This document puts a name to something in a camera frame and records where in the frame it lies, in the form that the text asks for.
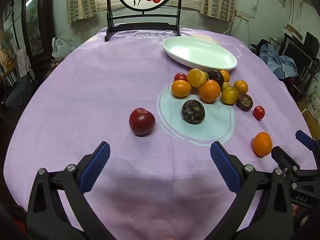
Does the white oval plate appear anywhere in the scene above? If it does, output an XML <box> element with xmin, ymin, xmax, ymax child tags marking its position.
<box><xmin>162</xmin><ymin>37</ymin><xmax>237</xmax><ymax>72</ymax></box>

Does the green-yellow round fruit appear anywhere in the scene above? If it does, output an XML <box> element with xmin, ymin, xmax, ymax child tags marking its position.
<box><xmin>221</xmin><ymin>86</ymin><xmax>239</xmax><ymax>105</ymax></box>

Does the round painted screen black stand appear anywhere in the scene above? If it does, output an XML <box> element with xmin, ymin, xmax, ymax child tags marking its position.
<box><xmin>104</xmin><ymin>0</ymin><xmax>182</xmax><ymax>42</ymax></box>

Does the black speaker box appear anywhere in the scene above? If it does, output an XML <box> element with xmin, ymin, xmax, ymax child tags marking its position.
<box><xmin>304</xmin><ymin>31</ymin><xmax>320</xmax><ymax>53</ymax></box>

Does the white hanging cloth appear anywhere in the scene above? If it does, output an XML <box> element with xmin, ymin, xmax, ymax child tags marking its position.
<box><xmin>16</xmin><ymin>47</ymin><xmax>32</xmax><ymax>78</ymax></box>

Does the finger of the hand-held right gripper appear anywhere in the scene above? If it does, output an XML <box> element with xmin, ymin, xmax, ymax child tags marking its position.
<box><xmin>271</xmin><ymin>146</ymin><xmax>301</xmax><ymax>178</ymax></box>
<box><xmin>295</xmin><ymin>130</ymin><xmax>317</xmax><ymax>151</ymax></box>

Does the orange tangerine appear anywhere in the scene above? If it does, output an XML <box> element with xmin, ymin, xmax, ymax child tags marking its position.
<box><xmin>252</xmin><ymin>132</ymin><xmax>273</xmax><ymax>157</ymax></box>
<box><xmin>199</xmin><ymin>79</ymin><xmax>222</xmax><ymax>103</ymax></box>

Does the small orange round fruit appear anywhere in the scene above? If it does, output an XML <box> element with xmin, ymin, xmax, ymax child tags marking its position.
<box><xmin>219</xmin><ymin>70</ymin><xmax>231</xmax><ymax>83</ymax></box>
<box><xmin>233</xmin><ymin>80</ymin><xmax>249</xmax><ymax>94</ymax></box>
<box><xmin>171</xmin><ymin>80</ymin><xmax>192</xmax><ymax>98</ymax></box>

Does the dark red plum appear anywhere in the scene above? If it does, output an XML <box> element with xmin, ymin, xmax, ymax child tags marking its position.
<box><xmin>129</xmin><ymin>108</ymin><xmax>156</xmax><ymax>137</ymax></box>

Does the dark framed painting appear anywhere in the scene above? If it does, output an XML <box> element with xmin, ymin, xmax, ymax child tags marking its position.
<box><xmin>21</xmin><ymin>0</ymin><xmax>47</xmax><ymax>58</ymax></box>

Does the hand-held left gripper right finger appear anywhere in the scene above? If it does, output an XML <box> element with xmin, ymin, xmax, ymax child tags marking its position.
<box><xmin>207</xmin><ymin>141</ymin><xmax>293</xmax><ymax>240</ymax></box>

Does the white cable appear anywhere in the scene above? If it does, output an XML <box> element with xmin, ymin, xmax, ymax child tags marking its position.
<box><xmin>222</xmin><ymin>17</ymin><xmax>240</xmax><ymax>35</ymax></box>

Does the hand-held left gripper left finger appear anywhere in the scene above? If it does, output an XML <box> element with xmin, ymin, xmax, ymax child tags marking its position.
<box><xmin>26</xmin><ymin>141</ymin><xmax>118</xmax><ymax>240</ymax></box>

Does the blue crumpled cloth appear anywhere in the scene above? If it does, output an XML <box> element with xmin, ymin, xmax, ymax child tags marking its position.
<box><xmin>259</xmin><ymin>44</ymin><xmax>299</xmax><ymax>79</ymax></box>

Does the beige checked curtain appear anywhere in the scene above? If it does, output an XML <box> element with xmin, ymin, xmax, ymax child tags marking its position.
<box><xmin>66</xmin><ymin>0</ymin><xmax>98</xmax><ymax>24</ymax></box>
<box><xmin>200</xmin><ymin>0</ymin><xmax>237</xmax><ymax>23</ymax></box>

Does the dark purple passion fruit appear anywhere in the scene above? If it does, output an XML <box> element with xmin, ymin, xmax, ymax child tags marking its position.
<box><xmin>236</xmin><ymin>93</ymin><xmax>254</xmax><ymax>112</ymax></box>
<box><xmin>208</xmin><ymin>70</ymin><xmax>224</xmax><ymax>87</ymax></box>
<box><xmin>181</xmin><ymin>99</ymin><xmax>205</xmax><ymax>124</ymax></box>

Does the computer monitor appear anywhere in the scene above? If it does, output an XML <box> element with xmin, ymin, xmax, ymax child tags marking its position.
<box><xmin>284</xmin><ymin>34</ymin><xmax>318</xmax><ymax>80</ymax></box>

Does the yellow streaked round fruit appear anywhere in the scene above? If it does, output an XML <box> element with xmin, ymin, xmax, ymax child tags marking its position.
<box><xmin>187</xmin><ymin>68</ymin><xmax>207</xmax><ymax>88</ymax></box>

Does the white plastic bag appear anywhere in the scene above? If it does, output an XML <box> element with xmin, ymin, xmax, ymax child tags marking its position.
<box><xmin>52</xmin><ymin>37</ymin><xmax>79</xmax><ymax>58</ymax></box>

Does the white cardboard box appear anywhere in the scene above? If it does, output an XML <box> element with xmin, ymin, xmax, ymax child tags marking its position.
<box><xmin>306</xmin><ymin>90</ymin><xmax>320</xmax><ymax>120</ymax></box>

